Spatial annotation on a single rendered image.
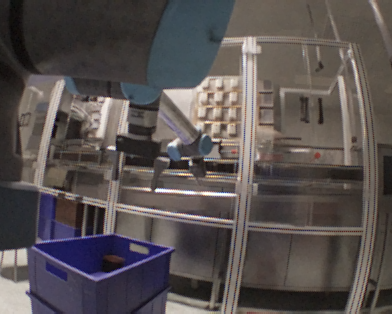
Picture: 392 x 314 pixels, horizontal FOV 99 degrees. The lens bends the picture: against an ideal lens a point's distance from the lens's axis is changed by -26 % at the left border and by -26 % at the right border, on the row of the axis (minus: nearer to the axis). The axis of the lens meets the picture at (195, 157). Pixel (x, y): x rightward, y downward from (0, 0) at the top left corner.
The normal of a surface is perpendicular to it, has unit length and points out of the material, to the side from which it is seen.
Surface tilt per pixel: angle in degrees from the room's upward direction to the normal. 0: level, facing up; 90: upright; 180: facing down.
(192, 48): 149
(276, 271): 90
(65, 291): 90
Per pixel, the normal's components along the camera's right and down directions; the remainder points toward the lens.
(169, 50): 0.07, 0.83
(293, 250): -0.29, -0.19
